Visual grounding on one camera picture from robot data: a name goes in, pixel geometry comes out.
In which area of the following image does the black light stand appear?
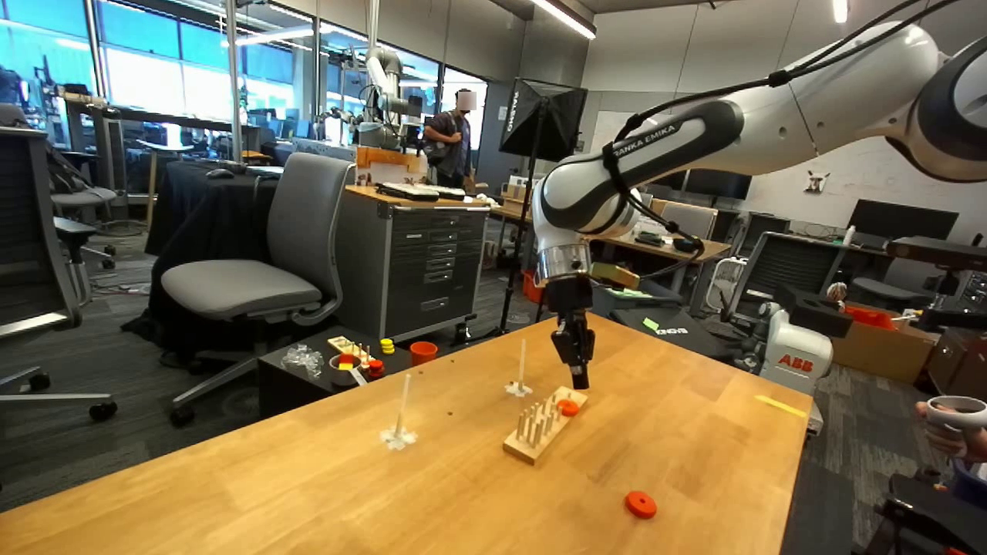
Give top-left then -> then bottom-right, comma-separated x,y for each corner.
497,133 -> 565,337

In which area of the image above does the wooden box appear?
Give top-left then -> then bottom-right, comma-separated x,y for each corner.
355,146 -> 429,189

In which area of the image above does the flat patterned box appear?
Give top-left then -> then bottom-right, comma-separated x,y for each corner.
325,332 -> 379,363

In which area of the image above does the wooden rack with metal pins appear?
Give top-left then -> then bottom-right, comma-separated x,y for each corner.
499,382 -> 592,465

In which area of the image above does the white ABB robot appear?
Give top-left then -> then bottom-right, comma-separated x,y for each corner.
756,301 -> 840,396

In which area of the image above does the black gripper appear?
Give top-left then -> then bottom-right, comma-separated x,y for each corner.
544,275 -> 597,391

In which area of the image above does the black monitor screen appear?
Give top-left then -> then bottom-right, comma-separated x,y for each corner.
734,227 -> 851,316
849,197 -> 961,243

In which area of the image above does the clear peg stand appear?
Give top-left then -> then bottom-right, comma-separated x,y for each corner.
502,337 -> 537,399
379,367 -> 424,455

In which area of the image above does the black device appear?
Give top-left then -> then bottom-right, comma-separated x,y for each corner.
875,482 -> 987,555

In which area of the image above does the bystander hand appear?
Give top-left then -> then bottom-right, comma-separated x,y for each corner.
928,421 -> 987,488

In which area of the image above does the gray office chair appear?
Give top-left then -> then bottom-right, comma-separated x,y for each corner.
158,151 -> 357,429

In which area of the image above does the red object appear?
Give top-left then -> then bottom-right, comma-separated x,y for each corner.
843,301 -> 900,332

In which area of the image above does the black softbox light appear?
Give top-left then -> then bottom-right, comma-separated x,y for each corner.
499,82 -> 592,167

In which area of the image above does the gray drawer cabinet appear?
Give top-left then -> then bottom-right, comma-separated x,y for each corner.
337,182 -> 493,348

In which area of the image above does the stack of trays and papers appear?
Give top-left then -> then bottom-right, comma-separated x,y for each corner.
372,179 -> 471,203

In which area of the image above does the dark office chair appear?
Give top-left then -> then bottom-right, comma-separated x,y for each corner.
0,124 -> 121,425

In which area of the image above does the white tape roll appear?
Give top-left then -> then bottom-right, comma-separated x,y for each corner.
917,391 -> 987,434

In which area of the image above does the yellow tape strip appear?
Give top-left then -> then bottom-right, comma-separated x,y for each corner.
753,391 -> 815,421

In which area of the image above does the clear plastic bag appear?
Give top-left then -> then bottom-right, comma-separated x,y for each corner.
278,341 -> 328,379

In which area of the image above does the black low cart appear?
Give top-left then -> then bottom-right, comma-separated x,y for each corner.
255,324 -> 457,420

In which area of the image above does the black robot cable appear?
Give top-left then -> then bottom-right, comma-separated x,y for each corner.
603,0 -> 960,259

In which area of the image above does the standing person in dark shirt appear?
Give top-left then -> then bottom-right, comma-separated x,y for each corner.
421,86 -> 483,193

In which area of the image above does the ceiling light strip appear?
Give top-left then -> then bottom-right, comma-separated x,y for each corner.
526,0 -> 597,44

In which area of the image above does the orange bucket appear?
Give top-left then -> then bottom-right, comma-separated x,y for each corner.
518,272 -> 549,308

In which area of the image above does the cardboard box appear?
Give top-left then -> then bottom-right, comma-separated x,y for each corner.
831,321 -> 942,385

